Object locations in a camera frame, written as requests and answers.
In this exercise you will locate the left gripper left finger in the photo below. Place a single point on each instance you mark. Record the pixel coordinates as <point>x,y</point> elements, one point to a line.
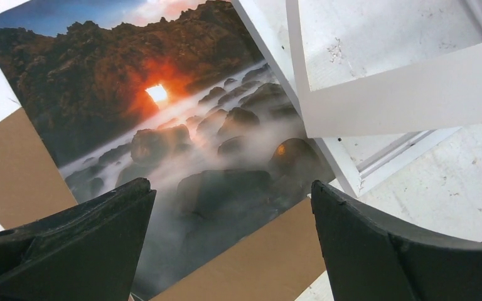
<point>86,252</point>

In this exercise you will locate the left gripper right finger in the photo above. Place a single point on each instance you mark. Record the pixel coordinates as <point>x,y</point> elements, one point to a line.
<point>372,255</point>

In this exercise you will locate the white brown backing board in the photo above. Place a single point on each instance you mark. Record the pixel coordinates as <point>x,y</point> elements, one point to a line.
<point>16,174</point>

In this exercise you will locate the white picture frame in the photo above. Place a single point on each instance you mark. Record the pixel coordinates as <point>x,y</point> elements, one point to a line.
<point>358,162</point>

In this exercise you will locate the landscape sunset photo print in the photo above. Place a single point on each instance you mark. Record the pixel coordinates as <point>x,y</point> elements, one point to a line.
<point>176,92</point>

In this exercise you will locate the white paper mat border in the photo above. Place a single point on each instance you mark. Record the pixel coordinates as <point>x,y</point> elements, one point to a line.
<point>386,67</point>

